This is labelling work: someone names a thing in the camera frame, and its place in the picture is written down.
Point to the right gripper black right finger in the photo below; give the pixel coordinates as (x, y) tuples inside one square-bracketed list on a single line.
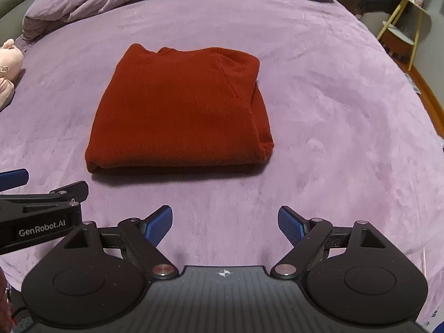
[(308, 238)]

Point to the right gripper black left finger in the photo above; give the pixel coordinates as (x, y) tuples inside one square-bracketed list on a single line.
[(141, 238)]

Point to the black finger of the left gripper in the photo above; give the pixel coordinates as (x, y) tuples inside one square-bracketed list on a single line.
[(77, 191), (13, 179)]

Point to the red knit sweater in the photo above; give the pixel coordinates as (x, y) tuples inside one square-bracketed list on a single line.
[(181, 109)]

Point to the black clothing pile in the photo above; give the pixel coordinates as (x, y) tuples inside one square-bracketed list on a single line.
[(368, 6)]

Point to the purple bed sheet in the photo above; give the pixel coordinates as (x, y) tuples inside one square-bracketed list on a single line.
[(352, 138)]

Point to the pink plush pig toy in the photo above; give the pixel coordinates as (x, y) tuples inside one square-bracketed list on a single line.
[(10, 65)]

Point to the yellow legged side table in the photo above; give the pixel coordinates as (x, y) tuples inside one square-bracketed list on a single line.
[(401, 32)]

